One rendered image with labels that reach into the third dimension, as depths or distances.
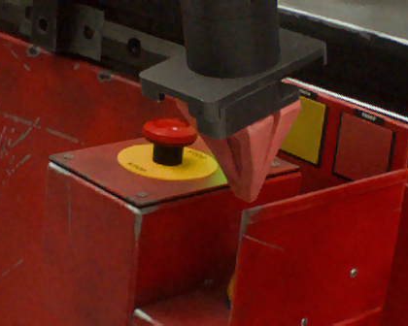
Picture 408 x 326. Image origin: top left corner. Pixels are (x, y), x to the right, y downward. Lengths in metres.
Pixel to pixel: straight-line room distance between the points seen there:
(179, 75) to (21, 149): 0.55
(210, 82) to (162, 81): 0.03
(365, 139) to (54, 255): 0.24
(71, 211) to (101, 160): 0.04
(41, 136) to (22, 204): 0.09
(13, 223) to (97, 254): 0.47
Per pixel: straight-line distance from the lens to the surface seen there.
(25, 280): 1.26
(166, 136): 0.80
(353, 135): 0.81
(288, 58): 0.69
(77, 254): 0.81
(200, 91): 0.66
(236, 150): 0.74
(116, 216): 0.77
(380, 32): 0.89
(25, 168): 1.22
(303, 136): 0.84
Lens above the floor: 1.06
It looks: 21 degrees down
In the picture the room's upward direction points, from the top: 7 degrees clockwise
